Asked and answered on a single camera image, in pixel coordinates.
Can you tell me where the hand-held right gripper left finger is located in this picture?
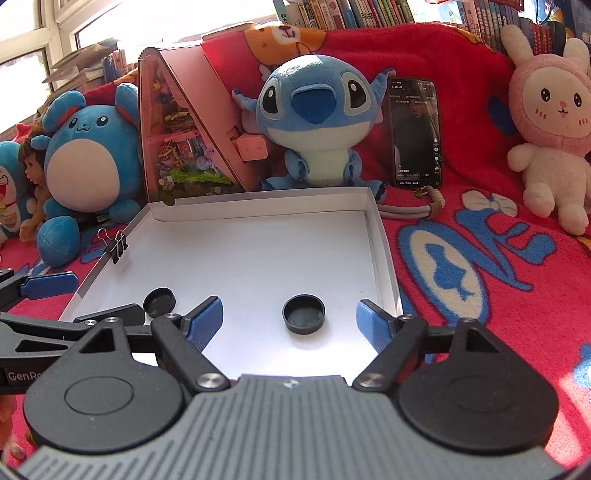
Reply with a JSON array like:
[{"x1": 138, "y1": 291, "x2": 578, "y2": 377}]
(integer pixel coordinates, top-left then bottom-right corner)
[{"x1": 69, "y1": 296, "x2": 232, "y2": 393}]

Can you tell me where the round blue mouse plush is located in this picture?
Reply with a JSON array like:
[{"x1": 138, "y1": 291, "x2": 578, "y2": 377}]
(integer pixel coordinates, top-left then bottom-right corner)
[{"x1": 36, "y1": 82, "x2": 144, "y2": 268}]

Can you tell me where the person's left hand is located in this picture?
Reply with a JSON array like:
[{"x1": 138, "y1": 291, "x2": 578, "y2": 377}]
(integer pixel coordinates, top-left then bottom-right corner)
[{"x1": 0, "y1": 396, "x2": 26, "y2": 462}]

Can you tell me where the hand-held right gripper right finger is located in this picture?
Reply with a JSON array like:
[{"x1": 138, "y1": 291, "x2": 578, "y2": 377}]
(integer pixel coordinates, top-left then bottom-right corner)
[{"x1": 353, "y1": 299, "x2": 506, "y2": 393}]

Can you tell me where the small pink box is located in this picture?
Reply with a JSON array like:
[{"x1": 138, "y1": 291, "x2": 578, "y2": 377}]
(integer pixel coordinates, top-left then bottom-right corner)
[{"x1": 231, "y1": 134, "x2": 269, "y2": 164}]

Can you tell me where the blue cat plush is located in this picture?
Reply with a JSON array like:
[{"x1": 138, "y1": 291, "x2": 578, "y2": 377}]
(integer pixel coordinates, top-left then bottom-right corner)
[{"x1": 0, "y1": 138, "x2": 35, "y2": 250}]

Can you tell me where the black binder clip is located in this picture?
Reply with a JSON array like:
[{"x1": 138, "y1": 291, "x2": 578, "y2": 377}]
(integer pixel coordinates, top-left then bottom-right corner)
[{"x1": 96, "y1": 228, "x2": 129, "y2": 265}]

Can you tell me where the black round cap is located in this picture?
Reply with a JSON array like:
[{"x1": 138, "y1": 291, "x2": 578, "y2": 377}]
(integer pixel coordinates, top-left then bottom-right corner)
[
  {"x1": 283, "y1": 294, "x2": 328, "y2": 336},
  {"x1": 143, "y1": 287, "x2": 177, "y2": 318}
]

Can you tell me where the white window frame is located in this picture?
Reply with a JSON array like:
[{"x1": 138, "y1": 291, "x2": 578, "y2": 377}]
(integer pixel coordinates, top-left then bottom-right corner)
[{"x1": 0, "y1": 0, "x2": 278, "y2": 134}]

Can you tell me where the stack of papers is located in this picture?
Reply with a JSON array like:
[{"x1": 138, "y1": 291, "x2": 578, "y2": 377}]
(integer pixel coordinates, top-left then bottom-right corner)
[{"x1": 44, "y1": 44, "x2": 139, "y2": 93}]

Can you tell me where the row of books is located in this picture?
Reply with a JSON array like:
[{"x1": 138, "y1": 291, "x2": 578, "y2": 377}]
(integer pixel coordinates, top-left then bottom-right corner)
[{"x1": 272, "y1": 0, "x2": 591, "y2": 61}]

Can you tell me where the red printed blanket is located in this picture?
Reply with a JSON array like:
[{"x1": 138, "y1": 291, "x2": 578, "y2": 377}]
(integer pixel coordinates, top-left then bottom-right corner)
[{"x1": 0, "y1": 21, "x2": 591, "y2": 462}]

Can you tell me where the grey phone lanyard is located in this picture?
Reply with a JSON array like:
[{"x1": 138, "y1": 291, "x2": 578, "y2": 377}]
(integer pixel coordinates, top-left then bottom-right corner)
[{"x1": 376, "y1": 185, "x2": 446, "y2": 220}]

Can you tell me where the blue alien plush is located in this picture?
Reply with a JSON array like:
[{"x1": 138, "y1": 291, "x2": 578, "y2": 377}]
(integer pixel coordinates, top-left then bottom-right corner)
[{"x1": 232, "y1": 54, "x2": 398, "y2": 201}]

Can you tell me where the black smartphone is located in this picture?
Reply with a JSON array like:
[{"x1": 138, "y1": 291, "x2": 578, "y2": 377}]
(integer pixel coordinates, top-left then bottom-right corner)
[{"x1": 387, "y1": 78, "x2": 443, "y2": 189}]

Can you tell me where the brown-haired doll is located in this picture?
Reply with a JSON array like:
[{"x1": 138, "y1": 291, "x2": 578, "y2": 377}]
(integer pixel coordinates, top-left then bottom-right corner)
[{"x1": 18, "y1": 135, "x2": 58, "y2": 243}]

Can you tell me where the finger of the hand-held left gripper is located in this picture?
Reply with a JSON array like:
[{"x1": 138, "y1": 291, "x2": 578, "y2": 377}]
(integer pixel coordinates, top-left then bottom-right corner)
[
  {"x1": 0, "y1": 269, "x2": 78, "y2": 312},
  {"x1": 0, "y1": 304, "x2": 146, "y2": 360}
]

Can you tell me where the white cardboard box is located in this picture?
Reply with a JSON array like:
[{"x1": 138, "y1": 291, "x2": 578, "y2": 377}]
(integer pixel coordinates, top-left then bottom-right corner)
[{"x1": 59, "y1": 185, "x2": 402, "y2": 381}]

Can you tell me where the pink bunny plush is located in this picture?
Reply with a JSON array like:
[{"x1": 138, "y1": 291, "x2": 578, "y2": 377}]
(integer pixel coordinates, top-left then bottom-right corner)
[{"x1": 501, "y1": 24, "x2": 591, "y2": 236}]

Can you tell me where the pink triangular toy box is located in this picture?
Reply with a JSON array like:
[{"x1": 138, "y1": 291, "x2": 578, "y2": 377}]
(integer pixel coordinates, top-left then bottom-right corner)
[{"x1": 137, "y1": 44, "x2": 269, "y2": 206}]

